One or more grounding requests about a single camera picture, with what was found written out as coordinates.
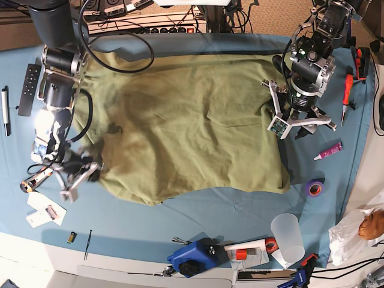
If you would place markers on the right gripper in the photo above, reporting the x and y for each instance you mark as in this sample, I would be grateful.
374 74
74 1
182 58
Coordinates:
72 168

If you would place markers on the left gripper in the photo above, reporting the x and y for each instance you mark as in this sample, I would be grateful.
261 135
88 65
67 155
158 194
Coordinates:
288 114

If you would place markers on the olive green t-shirt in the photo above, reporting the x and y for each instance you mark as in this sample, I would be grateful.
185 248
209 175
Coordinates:
184 124

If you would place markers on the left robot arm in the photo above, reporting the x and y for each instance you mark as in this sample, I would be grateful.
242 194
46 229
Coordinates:
313 65

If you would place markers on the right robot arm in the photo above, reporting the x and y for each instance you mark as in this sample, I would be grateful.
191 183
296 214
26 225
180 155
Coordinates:
63 60

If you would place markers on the pink glue tube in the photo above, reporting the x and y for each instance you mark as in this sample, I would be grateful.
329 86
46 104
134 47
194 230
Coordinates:
328 152

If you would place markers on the white paper cards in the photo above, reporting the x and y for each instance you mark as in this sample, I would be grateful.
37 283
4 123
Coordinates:
44 210

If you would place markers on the purple tape roll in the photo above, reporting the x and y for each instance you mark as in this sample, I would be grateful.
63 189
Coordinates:
314 187

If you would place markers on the small green battery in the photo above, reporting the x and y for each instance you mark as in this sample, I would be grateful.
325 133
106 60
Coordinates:
71 237

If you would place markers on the orange utility knife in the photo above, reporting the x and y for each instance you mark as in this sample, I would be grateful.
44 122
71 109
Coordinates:
33 182

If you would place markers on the orange screwdriver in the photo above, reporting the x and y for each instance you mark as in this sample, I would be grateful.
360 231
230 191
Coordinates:
347 89

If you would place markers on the black tweezers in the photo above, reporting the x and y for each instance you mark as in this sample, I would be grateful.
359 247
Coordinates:
87 245

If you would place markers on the orange black tool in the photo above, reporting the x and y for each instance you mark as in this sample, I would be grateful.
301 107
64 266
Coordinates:
361 57

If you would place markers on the blue table cloth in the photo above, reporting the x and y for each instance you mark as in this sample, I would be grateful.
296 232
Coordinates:
134 231

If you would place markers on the translucent plastic cup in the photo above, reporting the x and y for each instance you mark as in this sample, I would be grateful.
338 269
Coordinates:
286 231

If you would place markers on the white black marker pen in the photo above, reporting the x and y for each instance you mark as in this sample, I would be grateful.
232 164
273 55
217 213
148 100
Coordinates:
5 111

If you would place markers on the white plastic bag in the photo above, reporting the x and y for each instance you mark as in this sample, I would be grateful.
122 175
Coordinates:
358 230

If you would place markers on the orange tape roll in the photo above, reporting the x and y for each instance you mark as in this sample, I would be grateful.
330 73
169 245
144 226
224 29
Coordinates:
271 245

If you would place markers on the black remote control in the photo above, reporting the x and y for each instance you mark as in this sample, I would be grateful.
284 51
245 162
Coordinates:
29 89

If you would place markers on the blue plastic box device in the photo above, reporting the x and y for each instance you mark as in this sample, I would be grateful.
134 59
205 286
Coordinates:
195 257

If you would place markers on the blue clamp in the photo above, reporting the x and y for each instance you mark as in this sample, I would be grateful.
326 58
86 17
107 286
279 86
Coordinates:
302 276

